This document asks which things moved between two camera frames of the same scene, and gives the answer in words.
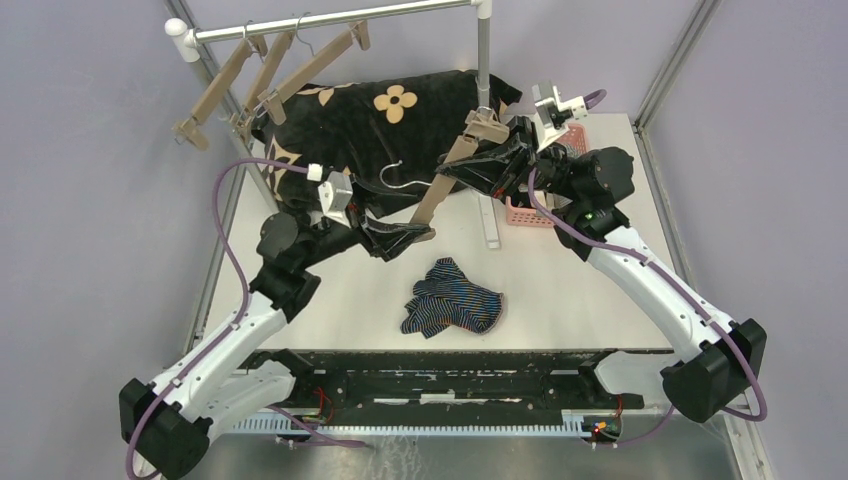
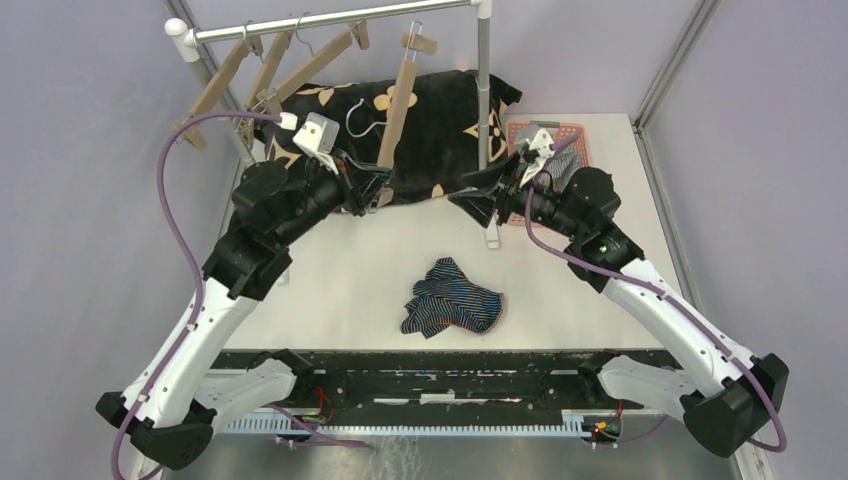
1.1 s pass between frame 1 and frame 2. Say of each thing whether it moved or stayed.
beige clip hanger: stayed
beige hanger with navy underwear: moved
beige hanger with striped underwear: stayed
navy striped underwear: stayed
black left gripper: moved
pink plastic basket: stayed
